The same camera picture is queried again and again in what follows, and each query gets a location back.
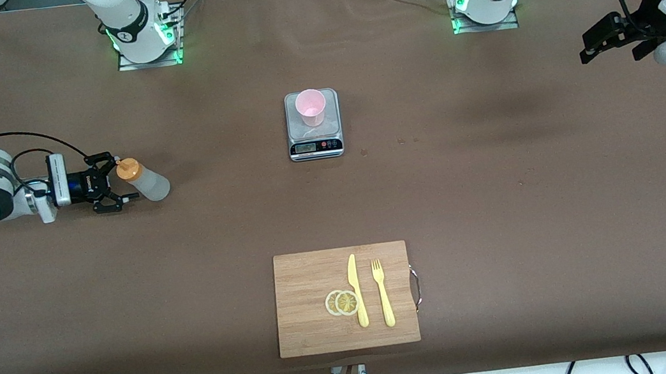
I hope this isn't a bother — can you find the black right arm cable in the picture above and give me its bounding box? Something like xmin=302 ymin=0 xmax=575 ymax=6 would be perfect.
xmin=0 ymin=121 xmax=96 ymax=194

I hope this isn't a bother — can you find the yellow plastic fork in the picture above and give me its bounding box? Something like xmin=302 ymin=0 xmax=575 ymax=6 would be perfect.
xmin=370 ymin=257 xmax=397 ymax=329

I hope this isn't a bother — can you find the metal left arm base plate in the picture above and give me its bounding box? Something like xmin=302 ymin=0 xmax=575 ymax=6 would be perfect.
xmin=448 ymin=0 xmax=520 ymax=37

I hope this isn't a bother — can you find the yellow plastic knife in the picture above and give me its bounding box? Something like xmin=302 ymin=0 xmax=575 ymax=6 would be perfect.
xmin=344 ymin=252 xmax=371 ymax=329

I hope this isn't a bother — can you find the bamboo cutting board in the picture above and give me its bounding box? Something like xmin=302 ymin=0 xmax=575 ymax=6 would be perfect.
xmin=267 ymin=238 xmax=422 ymax=360

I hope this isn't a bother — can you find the pink plastic cup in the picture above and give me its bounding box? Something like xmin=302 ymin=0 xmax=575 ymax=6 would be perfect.
xmin=293 ymin=87 xmax=330 ymax=130

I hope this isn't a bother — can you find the silver digital kitchen scale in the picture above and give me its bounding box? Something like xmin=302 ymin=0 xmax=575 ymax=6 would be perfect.
xmin=281 ymin=87 xmax=346 ymax=163

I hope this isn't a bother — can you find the clear sauce bottle orange cap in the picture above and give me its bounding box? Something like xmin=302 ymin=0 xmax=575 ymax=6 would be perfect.
xmin=115 ymin=153 xmax=172 ymax=207

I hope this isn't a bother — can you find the brown table cover sheet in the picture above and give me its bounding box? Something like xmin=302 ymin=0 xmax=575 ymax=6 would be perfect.
xmin=0 ymin=0 xmax=666 ymax=374

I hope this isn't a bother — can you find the lemon slice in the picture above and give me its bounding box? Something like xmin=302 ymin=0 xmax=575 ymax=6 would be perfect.
xmin=334 ymin=289 xmax=361 ymax=318
xmin=323 ymin=289 xmax=347 ymax=318

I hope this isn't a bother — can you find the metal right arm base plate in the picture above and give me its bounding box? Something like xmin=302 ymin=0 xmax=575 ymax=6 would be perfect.
xmin=112 ymin=4 xmax=187 ymax=73

